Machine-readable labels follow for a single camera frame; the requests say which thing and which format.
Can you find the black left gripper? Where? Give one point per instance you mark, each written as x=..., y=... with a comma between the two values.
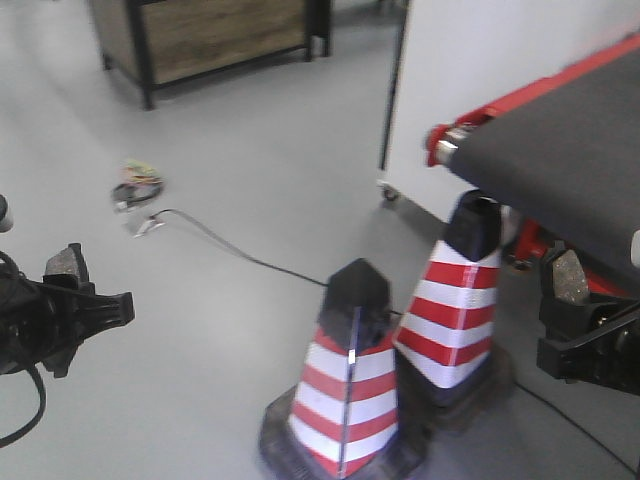
x=47, y=324

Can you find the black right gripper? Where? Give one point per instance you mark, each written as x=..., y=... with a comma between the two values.
x=612, y=361

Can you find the dark grey brake pad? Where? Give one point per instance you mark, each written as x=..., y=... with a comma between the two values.
x=68, y=269
x=562, y=276

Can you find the red white traffic cone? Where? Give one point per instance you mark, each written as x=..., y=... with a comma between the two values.
x=342, y=418
x=449, y=368

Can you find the white panel on casters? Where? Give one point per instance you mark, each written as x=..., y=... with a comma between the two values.
x=455, y=56

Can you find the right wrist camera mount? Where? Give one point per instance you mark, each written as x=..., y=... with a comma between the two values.
x=635, y=249

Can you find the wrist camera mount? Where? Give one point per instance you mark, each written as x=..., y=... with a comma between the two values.
x=635, y=249
x=6, y=217

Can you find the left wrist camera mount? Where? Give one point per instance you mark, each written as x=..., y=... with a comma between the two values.
x=6, y=217

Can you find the wooden black frame cabinet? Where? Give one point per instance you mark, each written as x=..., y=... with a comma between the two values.
x=157, y=44

